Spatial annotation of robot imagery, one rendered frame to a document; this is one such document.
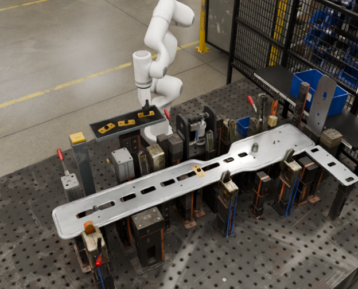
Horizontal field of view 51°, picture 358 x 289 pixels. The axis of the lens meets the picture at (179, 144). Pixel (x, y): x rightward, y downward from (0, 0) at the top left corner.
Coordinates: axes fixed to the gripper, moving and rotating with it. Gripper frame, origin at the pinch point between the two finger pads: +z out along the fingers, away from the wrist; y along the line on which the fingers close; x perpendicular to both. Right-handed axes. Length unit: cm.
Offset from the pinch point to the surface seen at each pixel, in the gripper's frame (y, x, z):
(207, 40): -269, 135, 101
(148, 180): 31.5, -6.9, 18.9
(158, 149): 19.8, 1.2, 10.9
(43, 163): -31, -61, 50
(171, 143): 16.2, 8.9, 11.2
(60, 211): 39, -48, 19
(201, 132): 10.6, 27.2, 12.9
